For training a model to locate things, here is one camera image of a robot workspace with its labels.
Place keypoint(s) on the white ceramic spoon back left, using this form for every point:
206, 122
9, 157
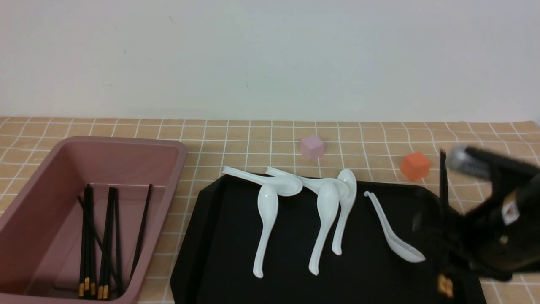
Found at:
284, 185

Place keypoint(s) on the white ceramic spoon middle right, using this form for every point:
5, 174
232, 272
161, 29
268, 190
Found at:
346, 205

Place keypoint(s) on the checkered beige tablecloth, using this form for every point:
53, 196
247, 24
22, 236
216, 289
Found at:
372, 150

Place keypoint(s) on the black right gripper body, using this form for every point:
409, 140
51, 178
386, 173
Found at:
496, 239

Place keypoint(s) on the orange cube block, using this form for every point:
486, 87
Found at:
415, 166

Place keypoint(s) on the black chopstick in bin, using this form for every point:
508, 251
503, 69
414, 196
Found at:
105, 277
99, 242
142, 230
91, 244
119, 271
83, 286

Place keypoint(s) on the pink cube block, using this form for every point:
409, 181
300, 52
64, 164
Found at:
312, 147

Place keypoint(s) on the white ceramic spoon back middle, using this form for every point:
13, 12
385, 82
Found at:
315, 185

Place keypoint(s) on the white ceramic spoon far left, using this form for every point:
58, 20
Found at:
268, 211

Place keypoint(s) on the pink plastic bin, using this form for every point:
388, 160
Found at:
41, 229

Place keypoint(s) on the white ceramic spoon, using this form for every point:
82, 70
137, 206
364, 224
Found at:
268, 211
327, 206
315, 185
346, 205
399, 247
284, 185

